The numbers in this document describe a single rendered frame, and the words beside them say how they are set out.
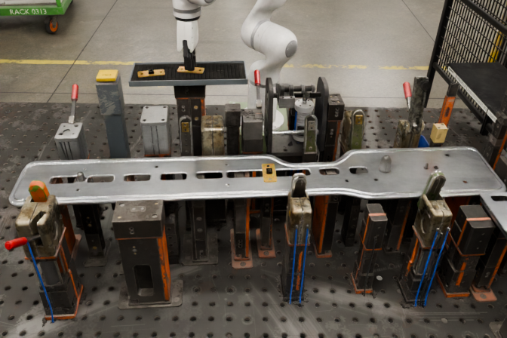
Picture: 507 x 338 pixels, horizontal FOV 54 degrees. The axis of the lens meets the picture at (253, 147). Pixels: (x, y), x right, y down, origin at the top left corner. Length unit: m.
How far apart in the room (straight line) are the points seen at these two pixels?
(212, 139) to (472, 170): 0.77
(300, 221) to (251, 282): 0.34
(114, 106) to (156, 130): 0.24
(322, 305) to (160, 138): 0.68
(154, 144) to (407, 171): 0.75
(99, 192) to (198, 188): 0.27
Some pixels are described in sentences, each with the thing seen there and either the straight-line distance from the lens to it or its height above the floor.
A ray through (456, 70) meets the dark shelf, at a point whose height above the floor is 1.03.
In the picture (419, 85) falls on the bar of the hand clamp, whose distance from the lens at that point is 1.57.
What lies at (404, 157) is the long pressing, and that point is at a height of 1.00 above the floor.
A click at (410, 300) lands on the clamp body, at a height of 0.71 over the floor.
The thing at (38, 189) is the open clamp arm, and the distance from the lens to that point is 1.31.
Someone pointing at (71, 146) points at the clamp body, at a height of 1.03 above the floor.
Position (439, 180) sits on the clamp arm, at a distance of 1.33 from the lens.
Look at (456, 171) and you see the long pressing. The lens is 1.56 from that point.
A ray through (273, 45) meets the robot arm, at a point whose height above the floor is 1.17.
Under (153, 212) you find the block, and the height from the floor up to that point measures 1.03.
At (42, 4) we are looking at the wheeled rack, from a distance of 5.25.
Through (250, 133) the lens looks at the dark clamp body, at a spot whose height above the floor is 1.04.
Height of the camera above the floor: 1.87
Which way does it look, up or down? 35 degrees down
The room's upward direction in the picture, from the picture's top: 1 degrees clockwise
